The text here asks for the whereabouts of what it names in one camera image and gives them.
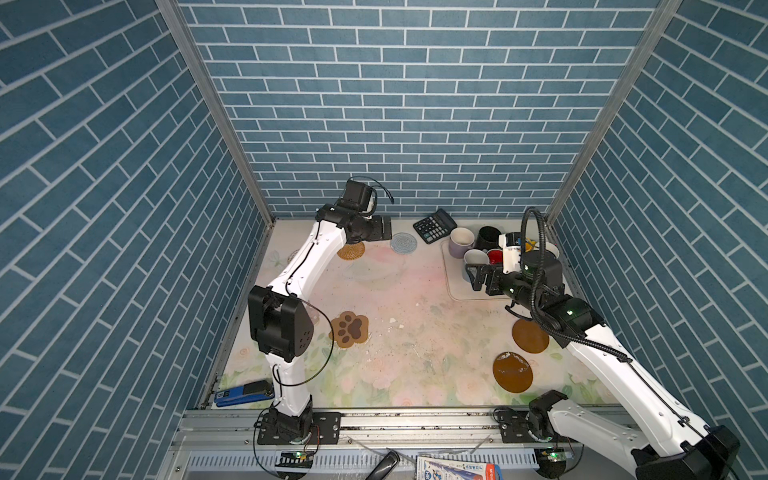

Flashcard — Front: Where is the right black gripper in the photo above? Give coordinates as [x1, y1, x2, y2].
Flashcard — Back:
[466, 259, 541, 315]

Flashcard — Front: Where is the tan rattan round coaster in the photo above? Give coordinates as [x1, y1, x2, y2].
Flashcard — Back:
[337, 242, 365, 261]

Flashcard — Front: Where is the blue woven round coaster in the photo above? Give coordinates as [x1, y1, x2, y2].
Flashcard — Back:
[390, 232, 418, 255]

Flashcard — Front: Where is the amber glossy round coaster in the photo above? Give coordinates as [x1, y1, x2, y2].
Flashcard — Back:
[492, 352, 533, 393]

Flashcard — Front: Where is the brown paw print coaster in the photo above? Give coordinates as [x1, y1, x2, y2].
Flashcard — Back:
[329, 311, 369, 349]

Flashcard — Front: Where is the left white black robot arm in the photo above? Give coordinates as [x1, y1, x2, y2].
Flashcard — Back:
[247, 205, 393, 418]

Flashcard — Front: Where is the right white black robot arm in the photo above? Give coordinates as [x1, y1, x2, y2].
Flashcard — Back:
[465, 264, 740, 479]

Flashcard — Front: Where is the white mug red inside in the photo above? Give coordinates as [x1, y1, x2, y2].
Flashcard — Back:
[487, 248, 504, 265]

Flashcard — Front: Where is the light blue floral mug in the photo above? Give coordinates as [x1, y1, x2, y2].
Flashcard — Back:
[462, 249, 490, 282]

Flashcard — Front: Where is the beige rectangular tray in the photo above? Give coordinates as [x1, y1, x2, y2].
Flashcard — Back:
[440, 239, 509, 302]

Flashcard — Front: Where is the black mug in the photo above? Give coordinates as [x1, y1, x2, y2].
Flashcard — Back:
[474, 225, 502, 251]

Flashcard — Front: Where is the lilac mug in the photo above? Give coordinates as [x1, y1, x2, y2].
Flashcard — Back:
[448, 227, 475, 259]

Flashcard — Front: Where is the white mug far right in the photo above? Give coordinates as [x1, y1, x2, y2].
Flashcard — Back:
[546, 242, 561, 258]

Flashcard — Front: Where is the black desk calculator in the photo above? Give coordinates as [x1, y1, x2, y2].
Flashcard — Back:
[413, 208, 457, 245]

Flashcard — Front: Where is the blue black stapler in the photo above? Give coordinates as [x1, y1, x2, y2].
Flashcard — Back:
[214, 380, 274, 408]

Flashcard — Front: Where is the printed paper box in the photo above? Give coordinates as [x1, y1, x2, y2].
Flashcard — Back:
[416, 457, 503, 480]

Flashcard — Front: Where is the black handheld device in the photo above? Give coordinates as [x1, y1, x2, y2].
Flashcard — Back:
[365, 450, 401, 480]

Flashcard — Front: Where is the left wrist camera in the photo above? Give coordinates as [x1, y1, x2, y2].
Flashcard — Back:
[337, 179, 378, 216]

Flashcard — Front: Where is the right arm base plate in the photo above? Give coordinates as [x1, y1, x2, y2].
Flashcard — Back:
[491, 406, 550, 444]

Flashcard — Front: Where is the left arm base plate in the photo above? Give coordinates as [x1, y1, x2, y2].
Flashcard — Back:
[256, 408, 342, 445]

